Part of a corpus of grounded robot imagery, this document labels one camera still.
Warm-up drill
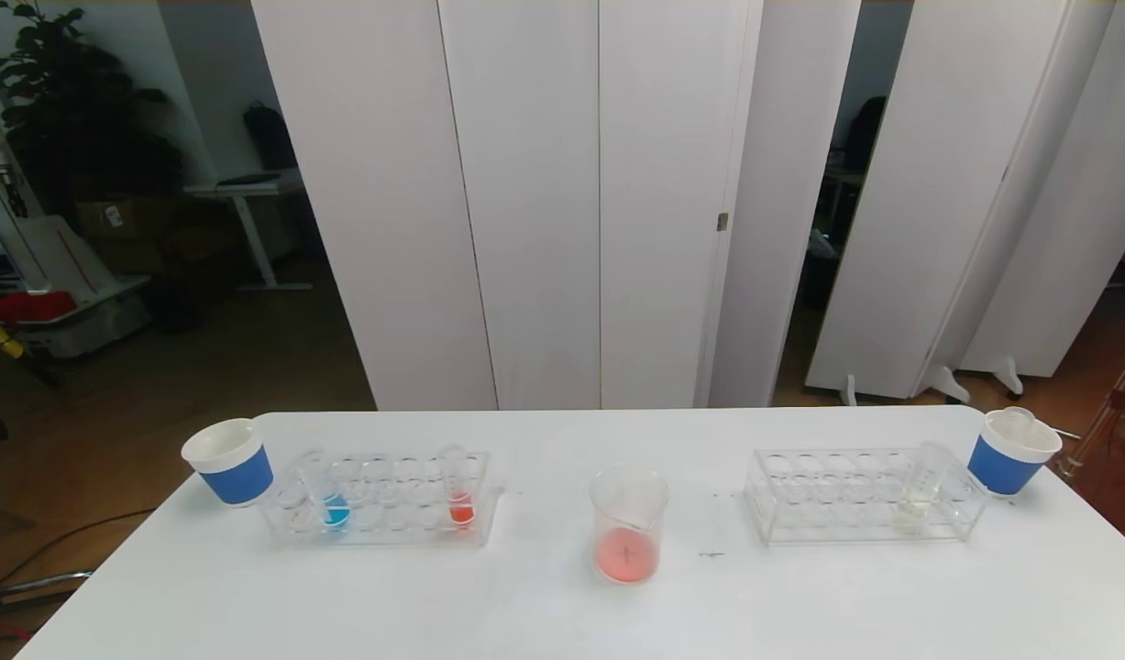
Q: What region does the white partition panel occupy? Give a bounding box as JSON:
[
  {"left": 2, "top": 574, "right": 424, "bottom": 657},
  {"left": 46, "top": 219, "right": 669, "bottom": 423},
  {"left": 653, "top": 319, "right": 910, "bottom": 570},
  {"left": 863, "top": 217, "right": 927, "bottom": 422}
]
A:
[
  {"left": 250, "top": 0, "right": 862, "bottom": 411},
  {"left": 929, "top": 0, "right": 1125, "bottom": 398},
  {"left": 805, "top": 0, "right": 1118, "bottom": 407}
]

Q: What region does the clear acrylic test tube rack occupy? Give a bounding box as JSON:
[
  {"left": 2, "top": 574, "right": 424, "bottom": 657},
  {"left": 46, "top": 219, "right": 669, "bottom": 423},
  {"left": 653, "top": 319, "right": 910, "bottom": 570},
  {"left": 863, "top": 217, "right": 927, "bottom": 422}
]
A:
[
  {"left": 744, "top": 446, "right": 990, "bottom": 545},
  {"left": 259, "top": 449, "right": 504, "bottom": 548}
]

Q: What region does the silver metal frame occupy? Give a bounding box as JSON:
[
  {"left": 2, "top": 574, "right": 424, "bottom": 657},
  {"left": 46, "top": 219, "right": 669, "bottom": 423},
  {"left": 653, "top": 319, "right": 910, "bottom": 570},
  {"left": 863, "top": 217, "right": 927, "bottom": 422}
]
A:
[{"left": 0, "top": 509, "right": 95, "bottom": 660}]

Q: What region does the red liquid test tube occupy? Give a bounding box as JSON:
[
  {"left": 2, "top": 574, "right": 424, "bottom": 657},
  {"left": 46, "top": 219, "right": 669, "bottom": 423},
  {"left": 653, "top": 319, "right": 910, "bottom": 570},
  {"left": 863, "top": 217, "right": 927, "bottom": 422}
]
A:
[{"left": 436, "top": 444, "right": 478, "bottom": 530}]

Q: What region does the red plastic box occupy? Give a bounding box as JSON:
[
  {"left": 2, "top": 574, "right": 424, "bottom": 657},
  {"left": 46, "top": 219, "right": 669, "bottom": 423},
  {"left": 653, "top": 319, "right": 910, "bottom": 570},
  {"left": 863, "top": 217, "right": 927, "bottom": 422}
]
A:
[{"left": 0, "top": 291, "right": 77, "bottom": 324}]

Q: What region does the white blue paper cup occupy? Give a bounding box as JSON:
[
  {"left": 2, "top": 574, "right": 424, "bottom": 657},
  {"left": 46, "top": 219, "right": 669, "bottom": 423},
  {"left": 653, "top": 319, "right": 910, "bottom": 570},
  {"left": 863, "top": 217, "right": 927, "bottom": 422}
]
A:
[
  {"left": 967, "top": 410, "right": 1064, "bottom": 497},
  {"left": 181, "top": 418, "right": 275, "bottom": 507}
]

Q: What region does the blue liquid test tube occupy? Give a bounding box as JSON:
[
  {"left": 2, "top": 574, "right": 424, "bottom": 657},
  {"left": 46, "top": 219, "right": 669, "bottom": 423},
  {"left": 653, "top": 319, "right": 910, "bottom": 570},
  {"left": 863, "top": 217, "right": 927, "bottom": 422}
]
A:
[{"left": 298, "top": 449, "right": 352, "bottom": 533}]

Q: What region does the black chair backrest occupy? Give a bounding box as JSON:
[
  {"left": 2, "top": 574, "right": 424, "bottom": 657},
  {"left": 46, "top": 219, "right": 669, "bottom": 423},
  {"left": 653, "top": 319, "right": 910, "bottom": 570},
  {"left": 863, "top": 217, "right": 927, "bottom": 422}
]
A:
[{"left": 842, "top": 94, "right": 888, "bottom": 173}]

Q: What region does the clear glass beaker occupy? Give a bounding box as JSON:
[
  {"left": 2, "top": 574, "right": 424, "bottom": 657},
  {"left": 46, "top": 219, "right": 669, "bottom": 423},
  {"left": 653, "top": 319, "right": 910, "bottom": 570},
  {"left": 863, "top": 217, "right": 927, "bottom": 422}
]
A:
[{"left": 588, "top": 464, "right": 670, "bottom": 585}]

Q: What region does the yellow liquid test tube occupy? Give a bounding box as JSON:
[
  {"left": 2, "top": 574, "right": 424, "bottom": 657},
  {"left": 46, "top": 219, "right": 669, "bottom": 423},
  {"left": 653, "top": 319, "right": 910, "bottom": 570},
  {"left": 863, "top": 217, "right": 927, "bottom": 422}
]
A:
[{"left": 895, "top": 441, "right": 952, "bottom": 534}]

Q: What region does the brown cardboard box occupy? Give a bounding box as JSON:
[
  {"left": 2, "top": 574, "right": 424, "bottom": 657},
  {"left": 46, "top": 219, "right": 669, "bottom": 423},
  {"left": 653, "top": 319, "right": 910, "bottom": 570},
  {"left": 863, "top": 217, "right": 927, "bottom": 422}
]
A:
[{"left": 74, "top": 194, "right": 182, "bottom": 244}]

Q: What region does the dark green potted plant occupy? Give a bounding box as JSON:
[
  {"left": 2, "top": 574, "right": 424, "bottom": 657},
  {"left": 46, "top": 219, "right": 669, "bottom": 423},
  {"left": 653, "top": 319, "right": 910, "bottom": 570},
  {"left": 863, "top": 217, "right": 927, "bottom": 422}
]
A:
[{"left": 0, "top": 0, "right": 182, "bottom": 216}]

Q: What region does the white office desk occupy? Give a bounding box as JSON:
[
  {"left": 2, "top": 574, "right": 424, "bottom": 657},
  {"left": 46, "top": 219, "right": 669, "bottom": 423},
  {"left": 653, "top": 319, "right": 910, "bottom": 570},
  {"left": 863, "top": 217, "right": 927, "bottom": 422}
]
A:
[{"left": 184, "top": 170, "right": 314, "bottom": 292}]

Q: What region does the white machine with base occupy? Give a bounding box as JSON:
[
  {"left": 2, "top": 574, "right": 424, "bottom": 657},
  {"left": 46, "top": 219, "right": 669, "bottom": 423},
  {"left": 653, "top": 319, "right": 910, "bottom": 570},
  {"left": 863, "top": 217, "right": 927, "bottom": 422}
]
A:
[{"left": 0, "top": 82, "right": 150, "bottom": 358}]

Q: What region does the black floor cable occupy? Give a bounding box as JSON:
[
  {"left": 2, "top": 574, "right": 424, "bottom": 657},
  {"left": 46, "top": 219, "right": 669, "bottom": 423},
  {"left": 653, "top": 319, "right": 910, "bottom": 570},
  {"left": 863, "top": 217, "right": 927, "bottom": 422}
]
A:
[{"left": 0, "top": 507, "right": 160, "bottom": 588}]

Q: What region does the black backpack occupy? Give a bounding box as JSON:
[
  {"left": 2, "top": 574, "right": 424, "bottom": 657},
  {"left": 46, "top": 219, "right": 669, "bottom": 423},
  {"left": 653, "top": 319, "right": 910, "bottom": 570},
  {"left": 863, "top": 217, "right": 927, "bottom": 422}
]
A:
[{"left": 242, "top": 101, "right": 299, "bottom": 171}]

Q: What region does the brown metal stand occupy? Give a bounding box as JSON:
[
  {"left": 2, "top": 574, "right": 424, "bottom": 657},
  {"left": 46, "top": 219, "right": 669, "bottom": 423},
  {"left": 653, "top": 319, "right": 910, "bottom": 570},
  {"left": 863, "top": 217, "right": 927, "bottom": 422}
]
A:
[{"left": 1057, "top": 332, "right": 1125, "bottom": 551}]

